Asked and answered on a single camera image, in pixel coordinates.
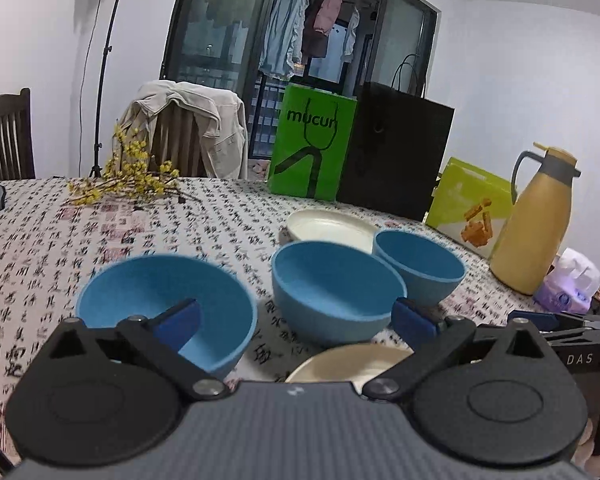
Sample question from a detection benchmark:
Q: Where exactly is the yellow flower branch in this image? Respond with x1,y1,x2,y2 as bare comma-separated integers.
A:
65,121,203,207

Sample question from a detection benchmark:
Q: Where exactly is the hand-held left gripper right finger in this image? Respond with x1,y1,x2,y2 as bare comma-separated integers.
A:
362,297,558,403

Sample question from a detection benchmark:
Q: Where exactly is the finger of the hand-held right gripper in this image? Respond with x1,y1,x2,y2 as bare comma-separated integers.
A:
507,310,600,340

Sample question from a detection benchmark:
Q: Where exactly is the cream plate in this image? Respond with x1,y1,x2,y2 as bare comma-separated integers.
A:
286,209,393,256
284,344,415,386

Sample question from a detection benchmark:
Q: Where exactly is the black paper bag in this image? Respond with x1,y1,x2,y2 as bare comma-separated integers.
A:
336,54,456,222

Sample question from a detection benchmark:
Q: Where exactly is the hanging pink garment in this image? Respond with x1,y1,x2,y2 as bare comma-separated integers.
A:
314,0,343,36

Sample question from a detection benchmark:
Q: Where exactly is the wooden chair under jacket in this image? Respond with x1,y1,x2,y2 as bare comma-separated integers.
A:
147,105,203,178

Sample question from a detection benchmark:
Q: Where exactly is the green paper bag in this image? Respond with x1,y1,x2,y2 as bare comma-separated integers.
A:
266,84,358,201

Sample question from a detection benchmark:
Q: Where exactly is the yellow-green gift box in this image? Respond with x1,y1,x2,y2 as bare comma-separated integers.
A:
425,156,521,261

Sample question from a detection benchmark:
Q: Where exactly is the dark wooden chair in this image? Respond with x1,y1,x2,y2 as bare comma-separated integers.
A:
0,87,36,183

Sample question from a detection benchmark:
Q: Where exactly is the blue bowl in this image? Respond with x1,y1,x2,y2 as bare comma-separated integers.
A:
271,241,407,346
373,230,467,308
76,255,257,381

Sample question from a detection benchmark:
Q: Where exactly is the yellow thermos jug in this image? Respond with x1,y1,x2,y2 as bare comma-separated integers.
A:
489,142,582,296

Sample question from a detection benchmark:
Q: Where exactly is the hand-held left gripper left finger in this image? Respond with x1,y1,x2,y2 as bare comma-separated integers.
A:
47,297,231,402

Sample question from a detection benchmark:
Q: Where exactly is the hanging light blue shirt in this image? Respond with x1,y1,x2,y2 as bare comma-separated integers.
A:
257,0,311,79

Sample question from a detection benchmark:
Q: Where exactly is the hanging white garment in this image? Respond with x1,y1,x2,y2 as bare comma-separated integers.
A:
341,7,361,61

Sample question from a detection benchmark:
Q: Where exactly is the purple tissue pack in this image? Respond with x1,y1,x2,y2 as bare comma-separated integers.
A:
532,247,600,318

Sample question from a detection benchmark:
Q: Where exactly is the black framed glass door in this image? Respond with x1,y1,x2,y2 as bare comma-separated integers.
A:
160,0,440,171

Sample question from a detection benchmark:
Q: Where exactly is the beige jacket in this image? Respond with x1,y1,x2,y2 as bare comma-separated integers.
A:
112,80,248,181

